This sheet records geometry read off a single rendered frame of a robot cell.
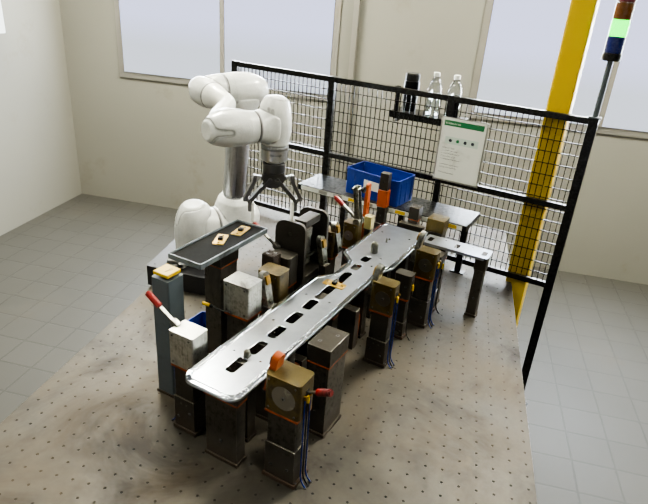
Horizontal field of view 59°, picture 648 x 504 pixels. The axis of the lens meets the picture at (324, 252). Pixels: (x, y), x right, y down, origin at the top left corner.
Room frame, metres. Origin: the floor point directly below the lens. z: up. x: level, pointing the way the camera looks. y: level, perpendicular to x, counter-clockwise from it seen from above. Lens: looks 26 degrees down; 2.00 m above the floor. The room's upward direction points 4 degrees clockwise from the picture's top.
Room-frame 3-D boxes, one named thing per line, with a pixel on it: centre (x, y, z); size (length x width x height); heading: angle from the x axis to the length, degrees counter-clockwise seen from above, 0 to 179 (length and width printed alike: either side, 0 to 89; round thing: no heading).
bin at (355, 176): (2.74, -0.25, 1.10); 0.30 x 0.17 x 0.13; 55
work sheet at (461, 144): (2.69, -0.61, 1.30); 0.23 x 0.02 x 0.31; 62
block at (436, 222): (2.43, -0.51, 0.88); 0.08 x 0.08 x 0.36; 62
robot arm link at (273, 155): (1.84, 0.19, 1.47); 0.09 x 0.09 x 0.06
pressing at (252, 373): (1.81, -0.04, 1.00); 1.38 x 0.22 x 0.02; 152
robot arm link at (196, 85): (2.30, 0.51, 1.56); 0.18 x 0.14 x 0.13; 36
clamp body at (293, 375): (1.22, 0.05, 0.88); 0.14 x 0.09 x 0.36; 62
